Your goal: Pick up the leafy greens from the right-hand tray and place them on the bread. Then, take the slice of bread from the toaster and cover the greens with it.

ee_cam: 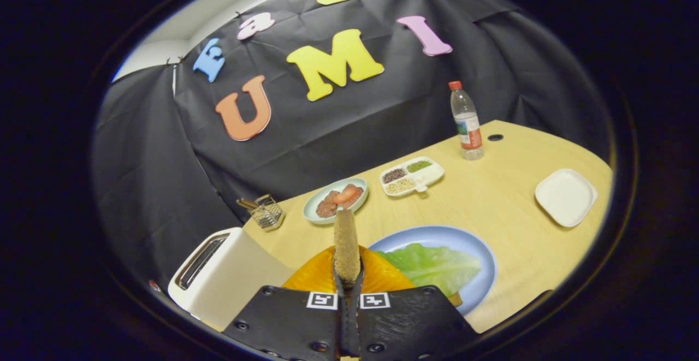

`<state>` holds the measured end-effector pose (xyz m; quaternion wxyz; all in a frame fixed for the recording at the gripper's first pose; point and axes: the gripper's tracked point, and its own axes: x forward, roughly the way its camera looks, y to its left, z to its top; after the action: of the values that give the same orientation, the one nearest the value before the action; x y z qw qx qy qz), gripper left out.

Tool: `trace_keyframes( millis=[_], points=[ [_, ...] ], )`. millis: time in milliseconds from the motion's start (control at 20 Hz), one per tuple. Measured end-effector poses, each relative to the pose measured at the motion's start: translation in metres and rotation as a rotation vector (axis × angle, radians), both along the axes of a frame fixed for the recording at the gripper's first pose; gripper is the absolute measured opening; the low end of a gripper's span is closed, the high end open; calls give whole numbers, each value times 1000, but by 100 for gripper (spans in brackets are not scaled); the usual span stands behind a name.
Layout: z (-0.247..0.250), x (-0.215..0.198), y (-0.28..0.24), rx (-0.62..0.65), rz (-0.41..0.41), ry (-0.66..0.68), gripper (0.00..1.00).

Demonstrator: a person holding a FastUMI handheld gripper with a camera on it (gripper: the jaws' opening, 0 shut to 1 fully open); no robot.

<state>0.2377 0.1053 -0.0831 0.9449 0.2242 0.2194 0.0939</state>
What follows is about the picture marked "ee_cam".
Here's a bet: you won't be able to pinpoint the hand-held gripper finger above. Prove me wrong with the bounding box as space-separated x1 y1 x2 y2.
223 245 350 361
349 245 480 361

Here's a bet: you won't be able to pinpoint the green lettuce leaf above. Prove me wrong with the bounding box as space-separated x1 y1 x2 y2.
389 242 482 298

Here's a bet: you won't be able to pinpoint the white toaster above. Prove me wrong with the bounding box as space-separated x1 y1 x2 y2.
168 227 295 332

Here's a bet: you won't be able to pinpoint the small pale green plate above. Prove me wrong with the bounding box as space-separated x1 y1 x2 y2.
303 177 369 225

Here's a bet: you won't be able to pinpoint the brown meat patty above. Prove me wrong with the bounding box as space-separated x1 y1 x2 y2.
316 190 340 219
343 184 364 209

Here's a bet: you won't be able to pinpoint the blue round plate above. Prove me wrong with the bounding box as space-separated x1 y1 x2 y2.
368 225 497 316

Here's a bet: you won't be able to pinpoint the beige seeds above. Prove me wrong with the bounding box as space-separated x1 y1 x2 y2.
386 178 417 196

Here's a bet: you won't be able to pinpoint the white divided condiment tray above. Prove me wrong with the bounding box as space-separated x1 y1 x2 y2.
380 156 445 198

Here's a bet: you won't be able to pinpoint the clear water bottle red cap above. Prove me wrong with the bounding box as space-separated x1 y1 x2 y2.
448 80 485 161

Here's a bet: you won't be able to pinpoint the white square plate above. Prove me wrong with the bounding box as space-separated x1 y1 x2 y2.
535 168 599 228

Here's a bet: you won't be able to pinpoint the small metal wire basket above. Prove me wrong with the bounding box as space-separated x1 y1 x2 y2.
236 194 286 232

